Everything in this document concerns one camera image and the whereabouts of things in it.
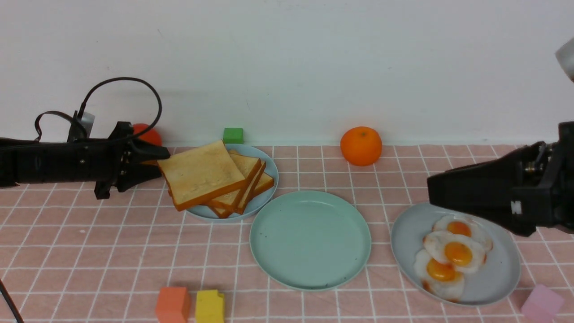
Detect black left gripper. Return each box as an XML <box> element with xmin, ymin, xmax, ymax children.
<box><xmin>94</xmin><ymin>122</ymin><xmax>171</xmax><ymax>200</ymax></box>

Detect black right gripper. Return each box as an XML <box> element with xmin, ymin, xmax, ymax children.
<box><xmin>426</xmin><ymin>122</ymin><xmax>574</xmax><ymax>237</ymax></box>

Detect toast slice placed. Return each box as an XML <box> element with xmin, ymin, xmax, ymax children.
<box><xmin>157</xmin><ymin>140</ymin><xmax>246</xmax><ymax>211</ymax></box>
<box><xmin>207</xmin><ymin>152</ymin><xmax>262</xmax><ymax>211</ymax></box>

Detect fried egg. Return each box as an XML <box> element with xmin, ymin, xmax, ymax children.
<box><xmin>413</xmin><ymin>249</ymin><xmax>465</xmax><ymax>302</ymax></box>
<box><xmin>432</xmin><ymin>214</ymin><xmax>493</xmax><ymax>252</ymax></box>
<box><xmin>422</xmin><ymin>231</ymin><xmax>487</xmax><ymax>274</ymax></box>

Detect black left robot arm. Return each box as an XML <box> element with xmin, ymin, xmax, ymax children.
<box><xmin>0</xmin><ymin>122</ymin><xmax>171</xmax><ymax>200</ymax></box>

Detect fried egg back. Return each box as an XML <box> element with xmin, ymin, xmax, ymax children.
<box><xmin>432</xmin><ymin>214</ymin><xmax>493</xmax><ymax>252</ymax></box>

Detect light blue bread plate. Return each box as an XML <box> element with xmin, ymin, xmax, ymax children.
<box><xmin>188</xmin><ymin>144</ymin><xmax>278</xmax><ymax>223</ymax></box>

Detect grey blue egg plate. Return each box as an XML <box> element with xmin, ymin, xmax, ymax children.
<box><xmin>390</xmin><ymin>204</ymin><xmax>522</xmax><ymax>306</ymax></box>

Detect green foam cube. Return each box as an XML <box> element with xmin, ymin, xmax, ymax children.
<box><xmin>222</xmin><ymin>127</ymin><xmax>244</xmax><ymax>144</ymax></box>

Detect fried egg front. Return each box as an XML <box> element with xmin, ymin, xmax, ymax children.
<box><xmin>413</xmin><ymin>249</ymin><xmax>465</xmax><ymax>302</ymax></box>

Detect toast slice upper remaining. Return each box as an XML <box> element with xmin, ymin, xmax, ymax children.
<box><xmin>235</xmin><ymin>161</ymin><xmax>266</xmax><ymax>214</ymax></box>

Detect toast slice remaining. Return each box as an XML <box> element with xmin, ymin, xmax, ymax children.
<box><xmin>235</xmin><ymin>161</ymin><xmax>266</xmax><ymax>214</ymax></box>
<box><xmin>208</xmin><ymin>172</ymin><xmax>274</xmax><ymax>218</ymax></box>

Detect pink checkered tablecloth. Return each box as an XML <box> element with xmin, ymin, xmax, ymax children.
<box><xmin>0</xmin><ymin>145</ymin><xmax>574</xmax><ymax>323</ymax></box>

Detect pink foam cube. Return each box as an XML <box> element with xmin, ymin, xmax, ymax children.
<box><xmin>521</xmin><ymin>284</ymin><xmax>565</xmax><ymax>323</ymax></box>

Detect toast slice bottom remaining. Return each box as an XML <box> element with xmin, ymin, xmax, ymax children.
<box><xmin>208</xmin><ymin>172</ymin><xmax>274</xmax><ymax>218</ymax></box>

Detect orange mandarin fruit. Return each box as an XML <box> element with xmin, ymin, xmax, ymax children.
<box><xmin>340</xmin><ymin>127</ymin><xmax>383</xmax><ymax>167</ymax></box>

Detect orange foam cube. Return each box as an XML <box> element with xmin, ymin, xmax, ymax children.
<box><xmin>155</xmin><ymin>287</ymin><xmax>191</xmax><ymax>323</ymax></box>

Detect yellow foam block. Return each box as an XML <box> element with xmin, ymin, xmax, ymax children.
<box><xmin>195</xmin><ymin>289</ymin><xmax>225</xmax><ymax>323</ymax></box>

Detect teal green centre plate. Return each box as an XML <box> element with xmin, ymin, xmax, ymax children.
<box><xmin>249</xmin><ymin>191</ymin><xmax>372</xmax><ymax>292</ymax></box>

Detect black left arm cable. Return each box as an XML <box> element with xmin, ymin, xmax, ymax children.
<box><xmin>34</xmin><ymin>77</ymin><xmax>162</xmax><ymax>143</ymax></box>

